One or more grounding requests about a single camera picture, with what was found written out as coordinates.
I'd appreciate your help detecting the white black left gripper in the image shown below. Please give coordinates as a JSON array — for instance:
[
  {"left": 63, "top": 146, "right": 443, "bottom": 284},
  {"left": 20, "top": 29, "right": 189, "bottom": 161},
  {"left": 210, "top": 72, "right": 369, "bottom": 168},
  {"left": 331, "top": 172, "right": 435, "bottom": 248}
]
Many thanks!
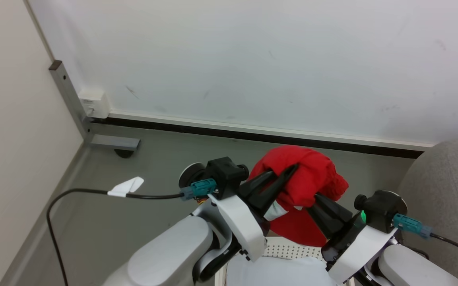
[{"left": 208, "top": 165, "right": 299, "bottom": 262}]

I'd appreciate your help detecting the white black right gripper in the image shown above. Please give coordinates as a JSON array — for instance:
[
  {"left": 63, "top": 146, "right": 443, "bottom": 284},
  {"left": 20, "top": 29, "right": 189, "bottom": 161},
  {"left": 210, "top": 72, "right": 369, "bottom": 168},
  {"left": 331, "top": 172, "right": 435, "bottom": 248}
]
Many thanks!
[{"left": 306, "top": 193, "right": 398, "bottom": 285}]

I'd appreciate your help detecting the red garment with white print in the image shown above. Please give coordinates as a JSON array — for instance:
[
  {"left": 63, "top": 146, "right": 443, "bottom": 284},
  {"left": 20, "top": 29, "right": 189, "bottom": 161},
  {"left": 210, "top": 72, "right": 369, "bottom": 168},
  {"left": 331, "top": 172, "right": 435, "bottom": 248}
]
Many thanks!
[{"left": 248, "top": 145, "right": 349, "bottom": 247}]

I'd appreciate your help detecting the grey fabric sofa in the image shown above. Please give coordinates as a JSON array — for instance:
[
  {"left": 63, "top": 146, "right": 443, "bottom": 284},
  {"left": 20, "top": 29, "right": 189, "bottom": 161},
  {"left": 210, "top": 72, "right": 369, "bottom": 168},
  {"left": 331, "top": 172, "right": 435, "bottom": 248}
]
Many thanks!
[{"left": 396, "top": 137, "right": 458, "bottom": 286}]

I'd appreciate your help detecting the white perforated laundry basket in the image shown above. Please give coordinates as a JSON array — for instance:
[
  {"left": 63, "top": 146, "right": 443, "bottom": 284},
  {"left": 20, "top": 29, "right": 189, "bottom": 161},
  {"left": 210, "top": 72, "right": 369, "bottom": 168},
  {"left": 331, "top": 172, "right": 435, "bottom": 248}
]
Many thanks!
[{"left": 215, "top": 236, "right": 357, "bottom": 286}]

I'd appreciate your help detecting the white and black baseboard strip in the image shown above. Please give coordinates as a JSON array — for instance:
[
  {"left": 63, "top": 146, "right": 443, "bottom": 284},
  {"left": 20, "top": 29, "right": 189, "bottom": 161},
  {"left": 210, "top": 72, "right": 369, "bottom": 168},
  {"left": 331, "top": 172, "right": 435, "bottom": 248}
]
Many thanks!
[{"left": 89, "top": 111, "right": 437, "bottom": 160}]

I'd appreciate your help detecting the white cloth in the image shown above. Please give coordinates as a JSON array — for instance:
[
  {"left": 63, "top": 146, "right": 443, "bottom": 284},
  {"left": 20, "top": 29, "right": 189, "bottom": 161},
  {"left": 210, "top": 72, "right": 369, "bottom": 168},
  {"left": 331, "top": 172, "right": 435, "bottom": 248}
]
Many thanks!
[{"left": 226, "top": 256, "right": 338, "bottom": 286}]

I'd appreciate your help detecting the black right cable, teal plug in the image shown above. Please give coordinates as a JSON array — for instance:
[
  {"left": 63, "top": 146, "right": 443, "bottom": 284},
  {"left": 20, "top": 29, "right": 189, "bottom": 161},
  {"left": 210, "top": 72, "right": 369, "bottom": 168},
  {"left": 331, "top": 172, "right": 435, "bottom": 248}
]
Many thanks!
[{"left": 393, "top": 213, "right": 458, "bottom": 275}]

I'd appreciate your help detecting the black left cable, white tag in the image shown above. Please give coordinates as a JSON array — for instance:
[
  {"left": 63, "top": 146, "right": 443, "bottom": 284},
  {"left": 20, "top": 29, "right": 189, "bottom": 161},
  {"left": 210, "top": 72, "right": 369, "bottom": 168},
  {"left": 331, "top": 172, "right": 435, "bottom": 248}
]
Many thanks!
[{"left": 46, "top": 176, "right": 218, "bottom": 286}]

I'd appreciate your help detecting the white wall box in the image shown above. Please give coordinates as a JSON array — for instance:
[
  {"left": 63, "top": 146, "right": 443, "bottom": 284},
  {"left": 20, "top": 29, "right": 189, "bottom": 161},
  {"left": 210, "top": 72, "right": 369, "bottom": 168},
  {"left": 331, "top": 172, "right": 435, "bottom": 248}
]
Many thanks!
[{"left": 78, "top": 88, "right": 111, "bottom": 119}]

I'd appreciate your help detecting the grey metal frame post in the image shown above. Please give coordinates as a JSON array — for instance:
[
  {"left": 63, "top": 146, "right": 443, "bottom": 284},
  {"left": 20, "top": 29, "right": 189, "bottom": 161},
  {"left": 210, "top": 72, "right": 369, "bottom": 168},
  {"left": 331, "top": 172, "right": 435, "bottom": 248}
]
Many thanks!
[{"left": 49, "top": 60, "right": 141, "bottom": 152}]

